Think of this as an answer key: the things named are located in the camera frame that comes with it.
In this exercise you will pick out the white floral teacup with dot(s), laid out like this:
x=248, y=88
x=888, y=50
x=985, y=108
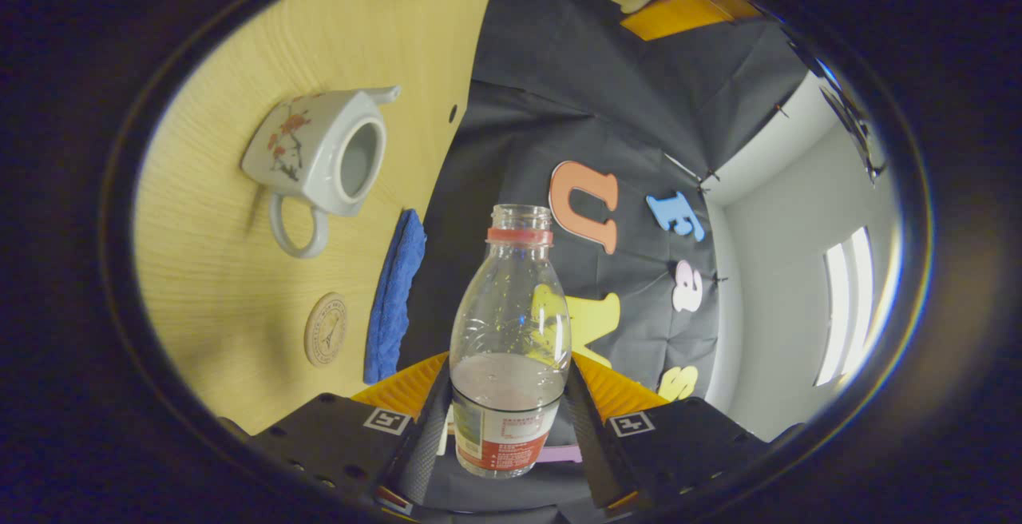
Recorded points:
x=307, y=148

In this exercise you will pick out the round beige coaster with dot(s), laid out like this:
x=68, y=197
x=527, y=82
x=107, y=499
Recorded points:
x=326, y=331

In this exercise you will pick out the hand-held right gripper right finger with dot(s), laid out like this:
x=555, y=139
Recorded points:
x=591, y=436

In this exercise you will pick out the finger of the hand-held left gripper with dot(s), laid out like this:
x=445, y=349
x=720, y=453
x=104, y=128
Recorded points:
x=679, y=14

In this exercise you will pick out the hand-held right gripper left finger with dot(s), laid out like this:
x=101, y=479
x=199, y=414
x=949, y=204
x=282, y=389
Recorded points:
x=427, y=444

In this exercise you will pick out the ceiling light panel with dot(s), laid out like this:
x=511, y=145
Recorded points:
x=846, y=308

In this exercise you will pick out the blue folded towel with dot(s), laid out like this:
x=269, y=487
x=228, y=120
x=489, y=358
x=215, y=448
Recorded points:
x=393, y=300

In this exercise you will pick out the clear plastic water bottle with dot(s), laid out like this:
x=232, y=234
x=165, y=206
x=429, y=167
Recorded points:
x=511, y=324

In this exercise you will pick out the black backdrop cloth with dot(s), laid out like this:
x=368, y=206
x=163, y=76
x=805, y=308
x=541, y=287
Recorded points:
x=559, y=93

